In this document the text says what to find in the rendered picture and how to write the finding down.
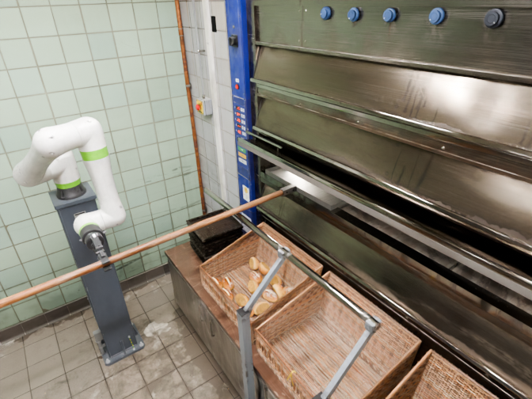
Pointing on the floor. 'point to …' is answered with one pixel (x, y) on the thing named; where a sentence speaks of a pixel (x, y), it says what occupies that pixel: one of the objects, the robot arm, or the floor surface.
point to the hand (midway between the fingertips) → (104, 262)
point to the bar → (263, 291)
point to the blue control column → (241, 89)
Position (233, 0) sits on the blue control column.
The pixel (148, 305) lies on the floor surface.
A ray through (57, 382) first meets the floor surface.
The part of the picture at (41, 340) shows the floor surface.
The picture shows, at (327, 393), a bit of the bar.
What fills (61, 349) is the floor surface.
